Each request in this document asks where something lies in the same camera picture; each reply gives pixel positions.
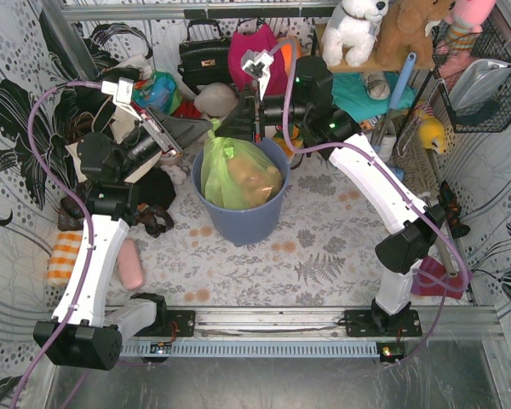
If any green trash bag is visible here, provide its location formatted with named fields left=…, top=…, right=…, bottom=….
left=200, top=118, right=284, bottom=210

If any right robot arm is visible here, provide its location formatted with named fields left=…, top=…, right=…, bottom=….
left=219, top=50, right=445, bottom=337

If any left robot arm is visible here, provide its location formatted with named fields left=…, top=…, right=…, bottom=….
left=33, top=108, right=212, bottom=371

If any cream canvas tote bag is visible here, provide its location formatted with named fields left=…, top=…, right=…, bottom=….
left=66, top=108, right=161, bottom=183

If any magenta hanging cloth bag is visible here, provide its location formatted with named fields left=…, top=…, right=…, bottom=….
left=227, top=23, right=287, bottom=96

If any brown patterned bag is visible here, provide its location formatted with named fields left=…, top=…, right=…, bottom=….
left=57, top=197, right=175, bottom=238

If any blue trash bin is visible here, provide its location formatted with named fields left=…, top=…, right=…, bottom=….
left=191, top=138, right=290, bottom=247

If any red cloth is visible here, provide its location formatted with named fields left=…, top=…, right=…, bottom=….
left=172, top=100, right=202, bottom=119

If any white fluffy plush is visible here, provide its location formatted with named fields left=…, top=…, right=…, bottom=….
left=194, top=83, right=238, bottom=118

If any small white cloud plush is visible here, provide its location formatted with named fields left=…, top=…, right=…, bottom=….
left=159, top=163, right=194, bottom=187

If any black cloth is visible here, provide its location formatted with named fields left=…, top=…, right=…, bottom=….
left=135, top=168, right=176, bottom=210

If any black handbag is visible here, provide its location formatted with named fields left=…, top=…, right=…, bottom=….
left=177, top=19, right=233, bottom=95

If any orange plush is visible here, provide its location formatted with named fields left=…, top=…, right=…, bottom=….
left=277, top=36, right=302, bottom=71

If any teal cloth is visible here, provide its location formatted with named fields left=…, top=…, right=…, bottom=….
left=332, top=72, right=416, bottom=123

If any wooden shelf rack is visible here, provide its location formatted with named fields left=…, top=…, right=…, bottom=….
left=310, top=23, right=439, bottom=146

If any white grey dog plush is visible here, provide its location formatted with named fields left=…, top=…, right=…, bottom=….
left=322, top=0, right=389, bottom=67

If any pink foam roll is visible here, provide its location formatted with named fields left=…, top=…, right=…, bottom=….
left=117, top=239, right=144, bottom=291

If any orange white striped cloth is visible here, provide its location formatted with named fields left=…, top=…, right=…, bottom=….
left=46, top=231, right=83, bottom=286

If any yellow duck plush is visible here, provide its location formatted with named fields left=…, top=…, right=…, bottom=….
left=414, top=105, right=446, bottom=154

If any brown teddy bear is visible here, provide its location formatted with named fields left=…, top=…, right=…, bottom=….
left=376, top=0, right=456, bottom=66

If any silver pouch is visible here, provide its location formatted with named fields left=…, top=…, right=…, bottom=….
left=449, top=59, right=511, bottom=111

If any purple orange sock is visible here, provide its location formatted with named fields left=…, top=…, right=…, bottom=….
left=411, top=256, right=463, bottom=300

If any pink plush doll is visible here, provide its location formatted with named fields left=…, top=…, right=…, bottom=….
left=445, top=0, right=496, bottom=47

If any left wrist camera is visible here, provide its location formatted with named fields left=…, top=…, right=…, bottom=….
left=100, top=78, right=144, bottom=122

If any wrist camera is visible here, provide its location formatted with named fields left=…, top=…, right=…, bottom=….
left=241, top=49, right=274, bottom=101
left=100, top=78, right=144, bottom=122

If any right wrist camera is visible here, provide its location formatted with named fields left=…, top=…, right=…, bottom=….
left=241, top=49, right=274, bottom=101

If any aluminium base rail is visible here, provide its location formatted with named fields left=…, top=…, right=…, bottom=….
left=105, top=300, right=503, bottom=361

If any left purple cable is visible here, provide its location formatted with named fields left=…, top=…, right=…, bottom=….
left=8, top=80, right=154, bottom=409

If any black wire basket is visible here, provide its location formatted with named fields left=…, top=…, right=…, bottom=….
left=433, top=20, right=511, bottom=134

